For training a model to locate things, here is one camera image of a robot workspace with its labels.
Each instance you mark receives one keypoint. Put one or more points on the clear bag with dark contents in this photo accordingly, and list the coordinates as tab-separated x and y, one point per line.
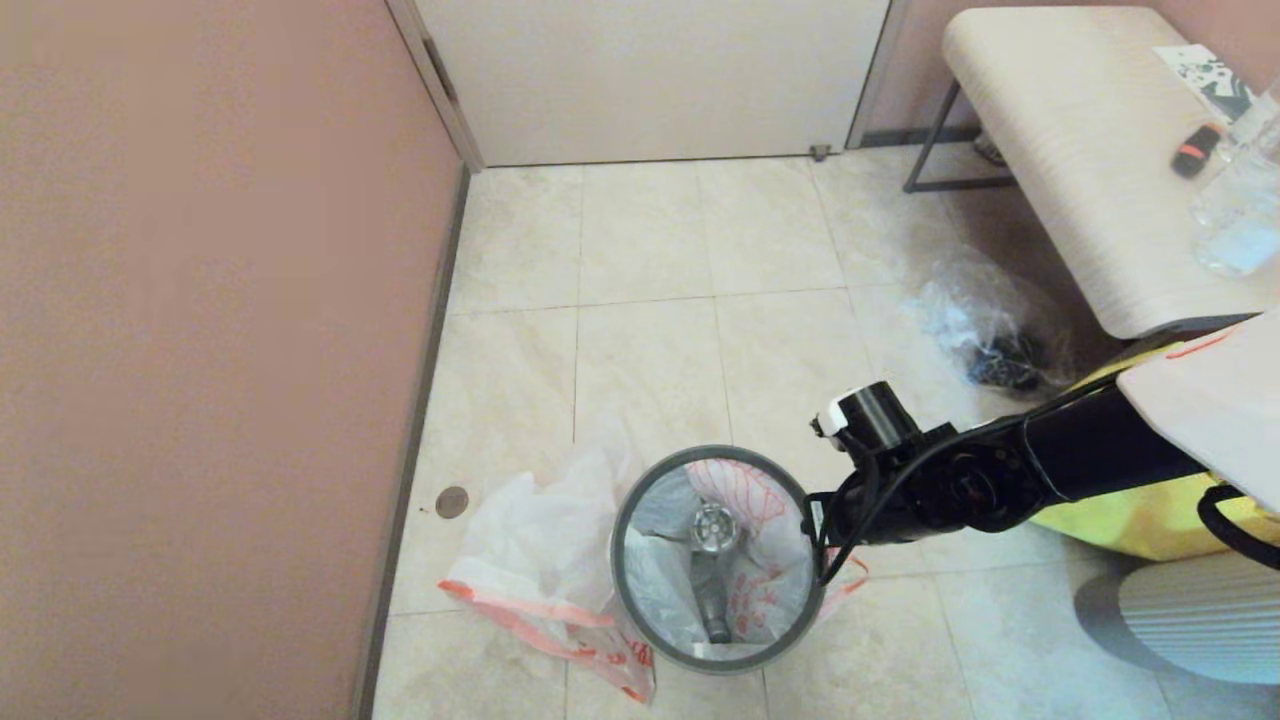
985	315

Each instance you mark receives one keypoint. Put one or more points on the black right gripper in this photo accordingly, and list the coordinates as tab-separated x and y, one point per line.
890	500

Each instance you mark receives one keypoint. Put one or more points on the black and white leaflet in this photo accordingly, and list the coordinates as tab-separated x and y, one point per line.
1205	78

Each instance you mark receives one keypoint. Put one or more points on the yellow fabric tote bag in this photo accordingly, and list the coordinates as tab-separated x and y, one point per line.
1150	525

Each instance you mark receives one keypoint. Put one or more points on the clear water bottle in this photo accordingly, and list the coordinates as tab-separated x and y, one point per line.
1240	220

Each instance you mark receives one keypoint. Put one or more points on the pale gray ribbed cylinder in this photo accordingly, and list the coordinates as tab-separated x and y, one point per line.
1200	620

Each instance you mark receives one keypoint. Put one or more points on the white plastic bag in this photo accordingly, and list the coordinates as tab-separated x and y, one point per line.
760	600

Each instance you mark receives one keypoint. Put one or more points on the beige wood-grain table top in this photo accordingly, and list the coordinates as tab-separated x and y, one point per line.
1080	160

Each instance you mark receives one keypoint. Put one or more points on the beige door jamb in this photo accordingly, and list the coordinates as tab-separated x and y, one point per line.
449	110
877	75

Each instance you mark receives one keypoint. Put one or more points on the crumpled white red-print bag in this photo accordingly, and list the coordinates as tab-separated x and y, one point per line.
540	550

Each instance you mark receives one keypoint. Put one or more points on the white door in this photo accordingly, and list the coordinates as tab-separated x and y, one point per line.
650	80

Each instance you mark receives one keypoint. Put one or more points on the round metal floor plate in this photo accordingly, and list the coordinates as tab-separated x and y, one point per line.
452	502

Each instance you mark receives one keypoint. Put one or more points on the clear empty plastic bottle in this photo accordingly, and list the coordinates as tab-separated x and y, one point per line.
712	570

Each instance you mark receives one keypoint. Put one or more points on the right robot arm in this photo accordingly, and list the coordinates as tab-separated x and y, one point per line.
1100	440

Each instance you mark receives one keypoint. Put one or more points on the black metal table frame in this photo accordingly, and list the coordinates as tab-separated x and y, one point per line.
960	184

